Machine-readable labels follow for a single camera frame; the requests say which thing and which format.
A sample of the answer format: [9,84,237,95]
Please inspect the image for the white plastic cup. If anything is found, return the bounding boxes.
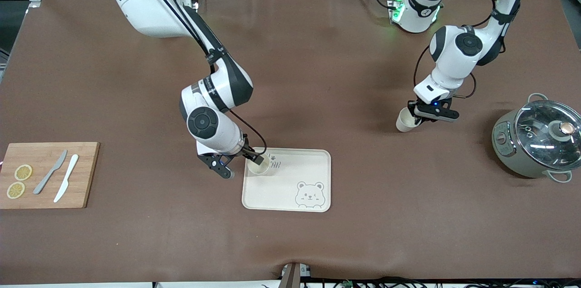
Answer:
[396,107,425,133]
[247,156,272,176]

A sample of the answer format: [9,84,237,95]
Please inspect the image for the cream tray with bear print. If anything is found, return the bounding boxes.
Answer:
[241,147,332,213]

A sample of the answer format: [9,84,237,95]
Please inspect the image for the grey electric pot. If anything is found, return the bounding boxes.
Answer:
[492,93,581,183]

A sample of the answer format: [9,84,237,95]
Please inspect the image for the brown table cover mat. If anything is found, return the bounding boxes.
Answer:
[0,0,581,285]

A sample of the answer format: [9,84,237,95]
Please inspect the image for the glass pot lid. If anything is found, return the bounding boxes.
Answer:
[514,101,581,171]

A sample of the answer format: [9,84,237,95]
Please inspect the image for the wooden cutting board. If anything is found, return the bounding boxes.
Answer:
[0,142,100,210]

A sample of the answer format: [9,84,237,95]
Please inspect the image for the white plastic knife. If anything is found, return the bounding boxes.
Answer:
[54,154,79,203]

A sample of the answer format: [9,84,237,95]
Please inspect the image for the grey plastic knife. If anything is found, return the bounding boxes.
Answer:
[33,150,68,195]

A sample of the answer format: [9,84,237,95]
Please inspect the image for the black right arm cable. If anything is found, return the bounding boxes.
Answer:
[136,0,269,158]

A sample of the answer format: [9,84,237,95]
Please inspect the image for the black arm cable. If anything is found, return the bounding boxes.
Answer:
[136,0,269,158]
[412,0,522,100]

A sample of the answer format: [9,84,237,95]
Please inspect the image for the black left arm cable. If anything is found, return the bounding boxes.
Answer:
[412,0,522,100]

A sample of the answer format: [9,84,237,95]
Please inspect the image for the metal table edge bracket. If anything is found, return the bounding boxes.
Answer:
[281,262,312,288]

